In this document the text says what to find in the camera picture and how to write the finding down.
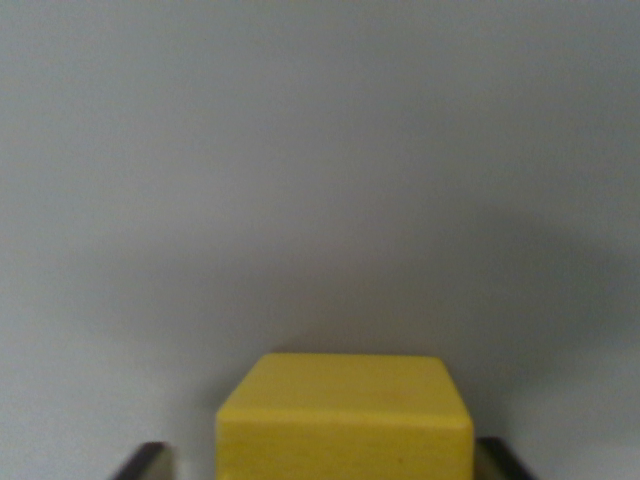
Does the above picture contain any grey plastic bin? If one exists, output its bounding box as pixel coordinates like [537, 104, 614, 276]
[0, 0, 640, 480]

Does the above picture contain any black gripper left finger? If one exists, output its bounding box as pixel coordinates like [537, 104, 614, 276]
[110, 441, 177, 480]

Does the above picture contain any yellow wooden cube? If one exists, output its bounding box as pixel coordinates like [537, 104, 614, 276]
[214, 352, 475, 480]

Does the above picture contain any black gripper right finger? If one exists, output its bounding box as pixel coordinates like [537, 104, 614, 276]
[472, 437, 540, 480]

